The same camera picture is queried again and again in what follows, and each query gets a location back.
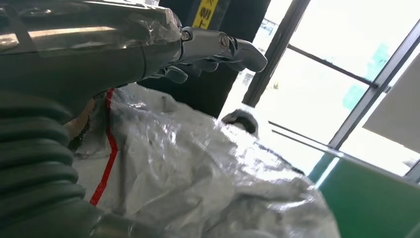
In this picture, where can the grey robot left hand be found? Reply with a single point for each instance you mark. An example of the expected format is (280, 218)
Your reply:
(82, 59)

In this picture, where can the wide grey red-printed parcel bag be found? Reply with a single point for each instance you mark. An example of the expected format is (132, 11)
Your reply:
(197, 170)

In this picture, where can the green conveyor belt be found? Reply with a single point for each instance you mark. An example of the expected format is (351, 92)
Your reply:
(370, 203)

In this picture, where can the yellow black scanner label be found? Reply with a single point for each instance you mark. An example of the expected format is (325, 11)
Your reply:
(204, 14)

